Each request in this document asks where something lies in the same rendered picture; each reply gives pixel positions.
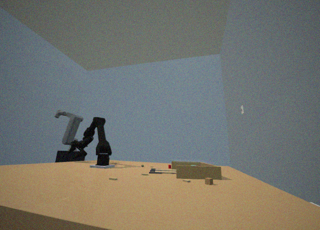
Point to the small brown cube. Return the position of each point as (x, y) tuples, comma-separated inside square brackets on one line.
[(209, 181)]

